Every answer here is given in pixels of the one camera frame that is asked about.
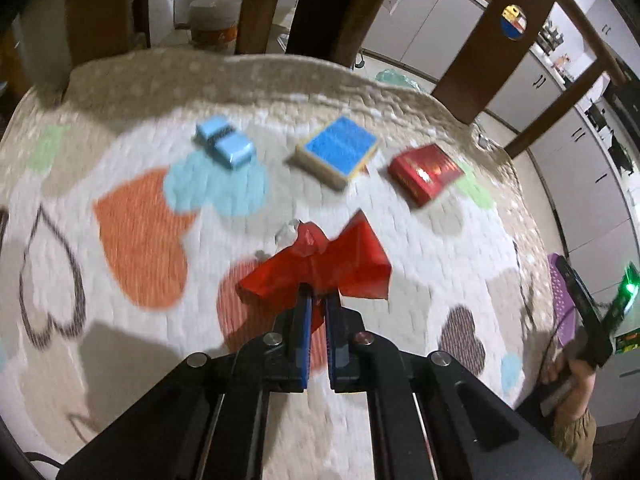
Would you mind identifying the light blue tape roll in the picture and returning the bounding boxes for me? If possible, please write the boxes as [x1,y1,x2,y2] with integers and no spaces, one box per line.
[195,116,256,171]

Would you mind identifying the bucket with green plastic bag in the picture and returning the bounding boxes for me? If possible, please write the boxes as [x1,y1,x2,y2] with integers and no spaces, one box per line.
[375,66,426,92]

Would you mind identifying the clear plastic scrap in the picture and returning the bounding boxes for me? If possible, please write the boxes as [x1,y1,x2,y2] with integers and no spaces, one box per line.
[274,219,301,248]

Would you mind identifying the red cigarette box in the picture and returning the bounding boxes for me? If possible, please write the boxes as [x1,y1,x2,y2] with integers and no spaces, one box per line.
[387,143,465,209]

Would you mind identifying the purple plastic basket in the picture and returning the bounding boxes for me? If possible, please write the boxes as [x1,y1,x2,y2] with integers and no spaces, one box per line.
[546,253,583,348]

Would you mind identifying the wooden chair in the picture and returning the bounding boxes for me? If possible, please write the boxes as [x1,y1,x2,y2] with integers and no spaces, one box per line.
[65,0,626,158]

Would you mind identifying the grey kitchen cabinets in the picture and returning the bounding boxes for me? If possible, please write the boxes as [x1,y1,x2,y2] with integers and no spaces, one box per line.
[357,0,640,431]

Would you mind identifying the white bucket orange label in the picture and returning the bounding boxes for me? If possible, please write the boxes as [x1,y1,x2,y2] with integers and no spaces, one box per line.
[187,0,241,53]

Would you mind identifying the heart print quilted cushion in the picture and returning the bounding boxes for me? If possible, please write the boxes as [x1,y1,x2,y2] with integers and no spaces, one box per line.
[0,52,558,480]

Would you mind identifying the person's right hand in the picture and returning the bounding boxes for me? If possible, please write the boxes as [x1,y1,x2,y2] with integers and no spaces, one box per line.
[541,345,597,416]

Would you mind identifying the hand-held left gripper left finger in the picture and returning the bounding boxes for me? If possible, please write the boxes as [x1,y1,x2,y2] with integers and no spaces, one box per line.
[57,282,316,480]

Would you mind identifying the white blue cardboard box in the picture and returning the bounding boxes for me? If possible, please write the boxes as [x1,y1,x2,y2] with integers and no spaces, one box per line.
[295,116,379,191]

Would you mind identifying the red plastic wrapper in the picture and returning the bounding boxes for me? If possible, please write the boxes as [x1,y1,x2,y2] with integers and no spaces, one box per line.
[236,209,392,333]

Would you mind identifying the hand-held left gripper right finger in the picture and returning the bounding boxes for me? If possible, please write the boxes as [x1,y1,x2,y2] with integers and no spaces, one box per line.
[324,292,583,480]

